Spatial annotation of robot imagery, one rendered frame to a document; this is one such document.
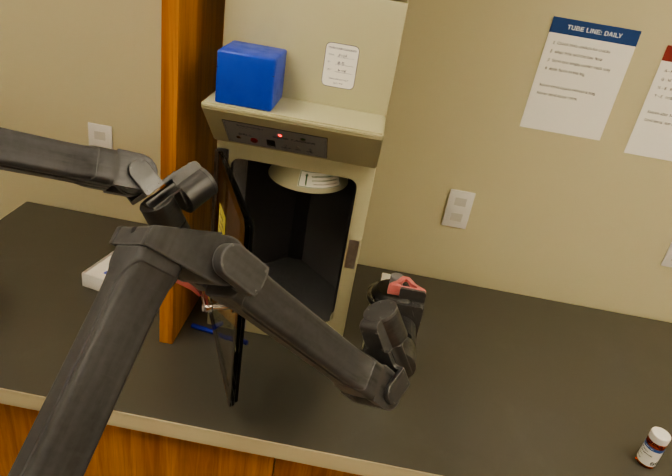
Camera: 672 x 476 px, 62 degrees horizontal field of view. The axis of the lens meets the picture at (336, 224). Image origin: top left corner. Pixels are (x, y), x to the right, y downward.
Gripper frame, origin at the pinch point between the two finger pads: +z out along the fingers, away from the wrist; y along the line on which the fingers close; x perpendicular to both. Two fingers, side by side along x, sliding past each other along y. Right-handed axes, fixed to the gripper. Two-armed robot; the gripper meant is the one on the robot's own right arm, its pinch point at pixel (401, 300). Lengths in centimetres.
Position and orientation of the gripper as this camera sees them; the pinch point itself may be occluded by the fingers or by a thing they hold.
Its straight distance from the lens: 111.0
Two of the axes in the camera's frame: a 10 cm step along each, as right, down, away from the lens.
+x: -9.8, -1.8, 0.5
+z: 1.3, -4.3, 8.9
